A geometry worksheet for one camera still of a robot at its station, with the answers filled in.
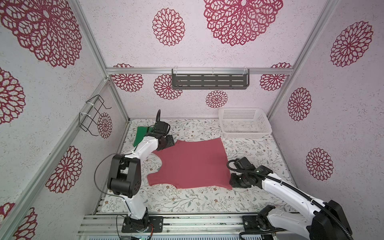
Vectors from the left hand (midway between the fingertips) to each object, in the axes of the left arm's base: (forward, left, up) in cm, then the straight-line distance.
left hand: (167, 145), depth 95 cm
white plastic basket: (+26, -57, -7) cm, 63 cm away
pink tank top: (-8, -16, -10) cm, 20 cm away
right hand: (-23, -37, -2) cm, 43 cm away
